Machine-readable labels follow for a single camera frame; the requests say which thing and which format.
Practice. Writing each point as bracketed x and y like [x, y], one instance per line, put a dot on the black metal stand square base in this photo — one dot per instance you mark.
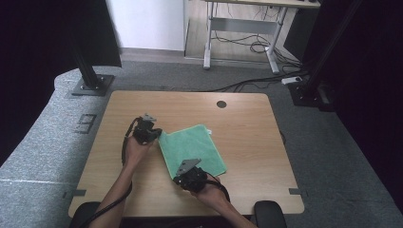
[92, 84]

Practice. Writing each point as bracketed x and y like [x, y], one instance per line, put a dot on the black round table grommet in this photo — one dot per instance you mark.
[221, 104]

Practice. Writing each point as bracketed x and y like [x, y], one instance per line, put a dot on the grey metal frame desk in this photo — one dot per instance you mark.
[242, 25]

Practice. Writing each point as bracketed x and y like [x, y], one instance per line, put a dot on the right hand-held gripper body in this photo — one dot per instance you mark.
[195, 179]

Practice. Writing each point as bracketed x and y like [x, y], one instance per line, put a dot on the black slanted metal stand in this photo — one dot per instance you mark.
[312, 76]

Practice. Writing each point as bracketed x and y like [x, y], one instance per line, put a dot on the black box under desk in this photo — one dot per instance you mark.
[296, 34]

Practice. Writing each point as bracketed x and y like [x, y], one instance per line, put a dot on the white power strip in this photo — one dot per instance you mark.
[291, 80]

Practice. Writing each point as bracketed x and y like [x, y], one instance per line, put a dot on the person's left hand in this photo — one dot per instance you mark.
[136, 155]

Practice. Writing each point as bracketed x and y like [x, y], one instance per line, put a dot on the wide black curtain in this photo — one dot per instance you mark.
[38, 63]

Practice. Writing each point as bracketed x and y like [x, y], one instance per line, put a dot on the tall black curtain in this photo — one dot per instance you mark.
[374, 95]

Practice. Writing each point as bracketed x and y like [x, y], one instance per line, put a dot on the green microfibre cloth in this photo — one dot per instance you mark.
[193, 145]

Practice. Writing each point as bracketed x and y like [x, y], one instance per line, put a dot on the person's right hand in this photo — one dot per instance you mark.
[214, 194]

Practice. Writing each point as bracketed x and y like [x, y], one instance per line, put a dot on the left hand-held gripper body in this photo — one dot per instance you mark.
[143, 131]

